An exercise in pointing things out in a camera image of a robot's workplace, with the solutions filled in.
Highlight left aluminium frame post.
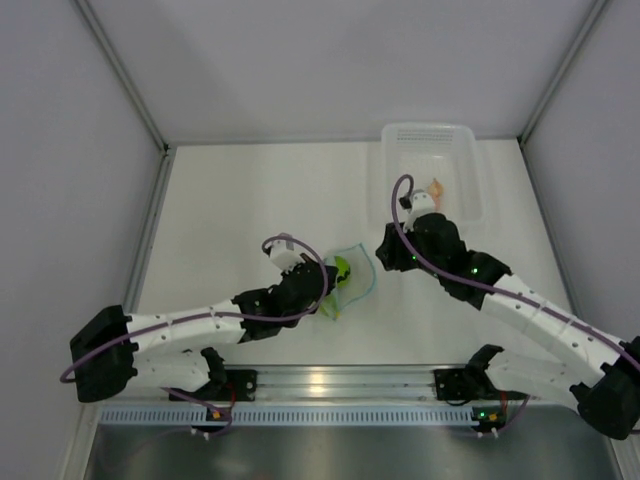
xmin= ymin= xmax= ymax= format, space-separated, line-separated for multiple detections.
xmin=70 ymin=0 xmax=170 ymax=153

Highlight beige fake garlic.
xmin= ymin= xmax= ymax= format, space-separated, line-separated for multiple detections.
xmin=427 ymin=178 xmax=444 ymax=199

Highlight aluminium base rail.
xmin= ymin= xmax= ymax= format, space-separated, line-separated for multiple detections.
xmin=139 ymin=363 xmax=551 ymax=404

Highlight green fake leaf vegetable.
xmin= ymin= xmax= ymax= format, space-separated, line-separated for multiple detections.
xmin=318 ymin=290 xmax=343 ymax=321

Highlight clear zip top bag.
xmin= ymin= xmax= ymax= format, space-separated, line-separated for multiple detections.
xmin=324 ymin=243 xmax=377 ymax=319

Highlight white plastic basket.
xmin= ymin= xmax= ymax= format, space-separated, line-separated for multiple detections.
xmin=381 ymin=122 xmax=486 ymax=229

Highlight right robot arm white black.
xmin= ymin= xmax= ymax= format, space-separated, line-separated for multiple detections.
xmin=376 ymin=213 xmax=639 ymax=440

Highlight green fake melon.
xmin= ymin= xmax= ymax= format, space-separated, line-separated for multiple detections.
xmin=333 ymin=255 xmax=351 ymax=288

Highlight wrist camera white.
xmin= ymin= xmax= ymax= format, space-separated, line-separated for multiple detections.
xmin=399 ymin=190 xmax=436 ymax=232
xmin=263 ymin=233 xmax=304 ymax=273

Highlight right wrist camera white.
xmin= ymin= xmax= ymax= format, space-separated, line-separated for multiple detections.
xmin=399 ymin=190 xmax=436 ymax=232

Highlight white slotted cable duct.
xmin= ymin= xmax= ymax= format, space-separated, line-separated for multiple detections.
xmin=99 ymin=405 xmax=502 ymax=427

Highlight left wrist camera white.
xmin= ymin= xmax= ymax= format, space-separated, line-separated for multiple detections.
xmin=263 ymin=233 xmax=304 ymax=273

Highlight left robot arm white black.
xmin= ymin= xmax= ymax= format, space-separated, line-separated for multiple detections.
xmin=66 ymin=261 xmax=339 ymax=403

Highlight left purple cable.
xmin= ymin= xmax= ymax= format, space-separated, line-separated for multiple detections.
xmin=59 ymin=234 xmax=330 ymax=385

